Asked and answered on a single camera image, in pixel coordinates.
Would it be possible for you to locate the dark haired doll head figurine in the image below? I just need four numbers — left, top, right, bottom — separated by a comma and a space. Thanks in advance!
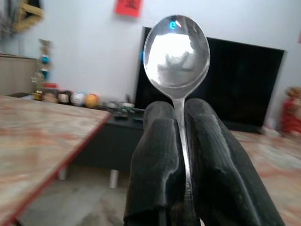
57, 90, 72, 105

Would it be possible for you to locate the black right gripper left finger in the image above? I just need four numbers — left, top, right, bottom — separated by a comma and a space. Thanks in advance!
123, 101, 186, 226

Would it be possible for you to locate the red paper wall decoration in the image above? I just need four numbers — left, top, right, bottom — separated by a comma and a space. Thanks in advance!
114, 0, 144, 17

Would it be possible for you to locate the marble dining table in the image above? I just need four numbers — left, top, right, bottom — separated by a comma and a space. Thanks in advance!
0, 95, 112, 226

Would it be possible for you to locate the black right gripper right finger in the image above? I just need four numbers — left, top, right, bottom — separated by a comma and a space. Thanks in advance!
182, 97, 285, 226

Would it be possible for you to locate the orange round ball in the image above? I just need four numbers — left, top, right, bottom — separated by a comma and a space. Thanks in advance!
84, 93, 99, 108

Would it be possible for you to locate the shiny metal spoon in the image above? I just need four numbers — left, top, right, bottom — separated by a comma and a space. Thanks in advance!
143, 14, 211, 226

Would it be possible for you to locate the white round figurine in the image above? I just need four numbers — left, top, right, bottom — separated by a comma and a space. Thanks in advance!
71, 92, 85, 106

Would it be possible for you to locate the black flat television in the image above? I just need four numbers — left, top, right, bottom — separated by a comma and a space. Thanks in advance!
135, 26, 286, 134

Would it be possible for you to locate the tall colourful ornament stack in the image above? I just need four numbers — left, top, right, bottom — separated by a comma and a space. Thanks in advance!
31, 39, 53, 101

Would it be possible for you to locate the brown haired doll head figurine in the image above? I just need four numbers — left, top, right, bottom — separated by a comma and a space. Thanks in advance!
42, 89, 58, 104

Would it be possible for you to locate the dark low tv cabinet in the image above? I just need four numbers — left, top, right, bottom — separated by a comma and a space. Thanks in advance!
7, 93, 148, 189

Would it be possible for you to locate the red and gold doll figure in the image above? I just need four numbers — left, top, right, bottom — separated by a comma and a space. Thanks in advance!
279, 86, 301, 137

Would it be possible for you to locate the gold frame wall ornament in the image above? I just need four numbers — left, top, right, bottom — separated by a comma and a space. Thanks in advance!
11, 0, 45, 32

